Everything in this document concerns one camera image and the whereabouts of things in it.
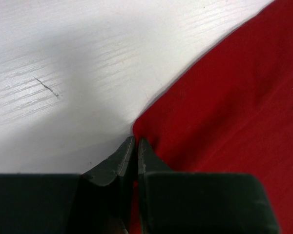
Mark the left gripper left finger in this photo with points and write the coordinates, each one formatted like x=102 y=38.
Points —
x=96 y=202

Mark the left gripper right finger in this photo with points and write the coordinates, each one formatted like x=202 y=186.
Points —
x=172 y=202

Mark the dark red t-shirt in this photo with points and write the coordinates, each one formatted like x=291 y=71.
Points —
x=232 y=111

